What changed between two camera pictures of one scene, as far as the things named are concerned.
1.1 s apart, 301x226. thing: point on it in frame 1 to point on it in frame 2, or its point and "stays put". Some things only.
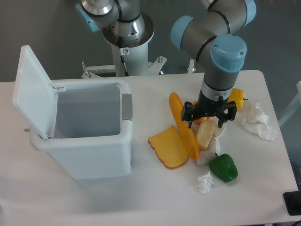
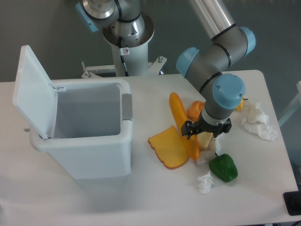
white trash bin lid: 35,95 stays put
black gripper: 204,106 to 189,128
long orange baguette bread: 190,139 stays put
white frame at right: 294,108 stays put
